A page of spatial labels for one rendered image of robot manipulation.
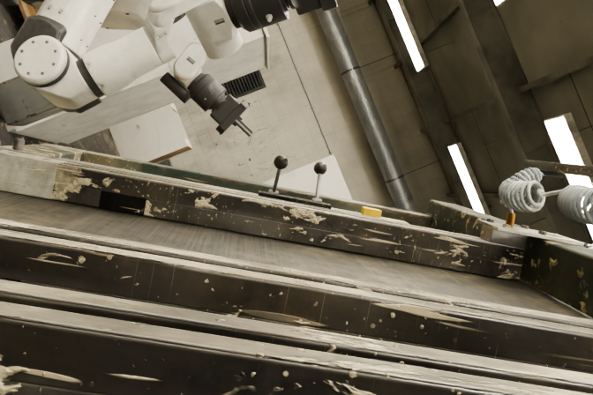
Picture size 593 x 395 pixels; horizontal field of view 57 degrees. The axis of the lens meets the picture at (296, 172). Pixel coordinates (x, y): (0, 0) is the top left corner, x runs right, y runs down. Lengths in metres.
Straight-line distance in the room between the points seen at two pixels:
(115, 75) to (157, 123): 5.42
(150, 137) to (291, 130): 3.67
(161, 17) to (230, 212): 0.41
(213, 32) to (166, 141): 5.39
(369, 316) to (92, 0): 0.67
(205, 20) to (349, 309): 0.54
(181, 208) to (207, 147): 8.37
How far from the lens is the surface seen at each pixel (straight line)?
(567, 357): 0.61
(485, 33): 6.27
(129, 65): 0.90
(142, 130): 6.33
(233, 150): 9.41
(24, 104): 1.75
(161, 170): 1.71
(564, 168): 1.21
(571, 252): 1.15
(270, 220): 1.09
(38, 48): 0.91
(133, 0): 1.14
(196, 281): 0.50
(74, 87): 0.90
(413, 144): 9.72
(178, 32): 3.68
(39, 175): 1.14
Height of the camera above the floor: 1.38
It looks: 3 degrees up
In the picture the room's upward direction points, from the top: 68 degrees clockwise
